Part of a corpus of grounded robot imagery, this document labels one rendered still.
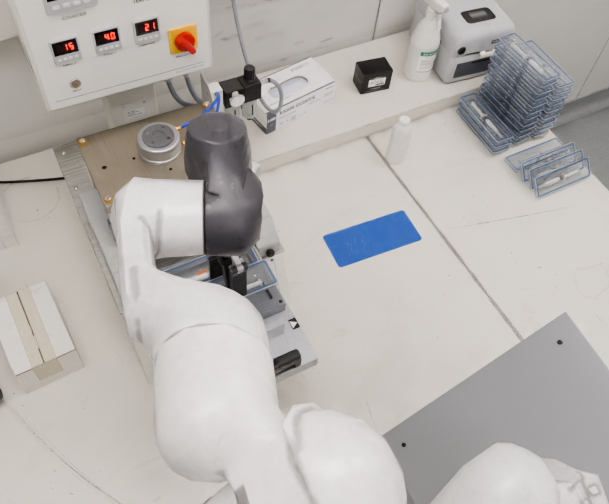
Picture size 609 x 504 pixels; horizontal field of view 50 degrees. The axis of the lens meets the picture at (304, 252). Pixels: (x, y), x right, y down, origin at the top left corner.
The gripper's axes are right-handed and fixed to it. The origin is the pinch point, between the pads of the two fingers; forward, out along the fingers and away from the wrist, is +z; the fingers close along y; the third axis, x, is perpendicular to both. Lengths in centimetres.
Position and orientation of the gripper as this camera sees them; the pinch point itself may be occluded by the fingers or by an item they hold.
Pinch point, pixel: (224, 281)
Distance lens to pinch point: 113.3
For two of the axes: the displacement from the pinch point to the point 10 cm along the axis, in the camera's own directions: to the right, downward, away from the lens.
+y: 4.7, 7.6, -4.5
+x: 8.8, -3.5, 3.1
